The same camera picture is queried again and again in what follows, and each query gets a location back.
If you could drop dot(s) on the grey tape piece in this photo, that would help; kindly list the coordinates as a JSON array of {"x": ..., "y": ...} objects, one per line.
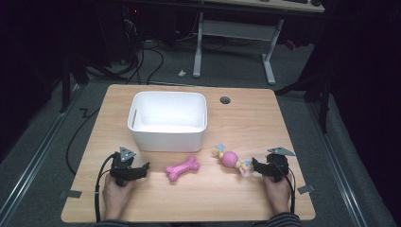
[
  {"x": 305, "y": 189},
  {"x": 71, "y": 194}
]

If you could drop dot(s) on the dark computer mouse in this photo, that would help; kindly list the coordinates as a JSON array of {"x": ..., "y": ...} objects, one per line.
[{"x": 316, "y": 3}]

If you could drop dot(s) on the white paper scrap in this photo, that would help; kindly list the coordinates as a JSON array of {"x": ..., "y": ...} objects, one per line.
[{"x": 182, "y": 73}]

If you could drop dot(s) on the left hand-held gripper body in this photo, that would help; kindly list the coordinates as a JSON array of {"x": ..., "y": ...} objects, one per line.
[{"x": 121, "y": 167}]

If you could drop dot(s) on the white-framed desk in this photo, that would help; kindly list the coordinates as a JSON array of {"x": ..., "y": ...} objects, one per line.
[{"x": 236, "y": 31}]

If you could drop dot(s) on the pink bone toy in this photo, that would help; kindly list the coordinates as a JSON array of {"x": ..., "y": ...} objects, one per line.
[{"x": 181, "y": 169}]

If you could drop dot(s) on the person's left hand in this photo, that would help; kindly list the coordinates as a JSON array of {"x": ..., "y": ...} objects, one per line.
[{"x": 115, "y": 198}]

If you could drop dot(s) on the black computer tower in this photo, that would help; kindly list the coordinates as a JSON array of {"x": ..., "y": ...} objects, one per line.
[{"x": 119, "y": 31}]

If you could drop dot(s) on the white plastic storage bin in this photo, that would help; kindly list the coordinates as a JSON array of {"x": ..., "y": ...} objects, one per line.
[{"x": 164, "y": 138}]

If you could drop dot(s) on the black metal stand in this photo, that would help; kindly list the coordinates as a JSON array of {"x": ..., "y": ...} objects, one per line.
[
  {"x": 66, "y": 85},
  {"x": 323, "y": 104}
]

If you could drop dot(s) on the person's right hand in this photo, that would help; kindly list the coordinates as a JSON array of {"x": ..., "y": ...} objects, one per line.
[{"x": 277, "y": 197}]

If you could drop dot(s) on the metal floor rail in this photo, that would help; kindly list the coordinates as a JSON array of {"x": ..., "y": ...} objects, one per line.
[
  {"x": 337, "y": 164},
  {"x": 34, "y": 157}
]

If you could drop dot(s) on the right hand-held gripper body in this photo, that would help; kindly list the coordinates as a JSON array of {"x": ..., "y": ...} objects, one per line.
[{"x": 277, "y": 165}]

